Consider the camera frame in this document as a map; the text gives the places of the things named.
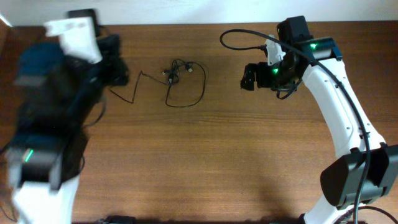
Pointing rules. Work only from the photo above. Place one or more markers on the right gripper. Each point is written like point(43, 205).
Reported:
point(255, 75)

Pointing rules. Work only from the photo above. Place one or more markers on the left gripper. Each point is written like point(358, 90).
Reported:
point(115, 62)

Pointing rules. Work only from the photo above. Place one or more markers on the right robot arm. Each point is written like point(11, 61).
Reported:
point(366, 167)

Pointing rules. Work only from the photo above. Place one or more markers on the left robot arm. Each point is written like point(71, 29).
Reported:
point(61, 80)

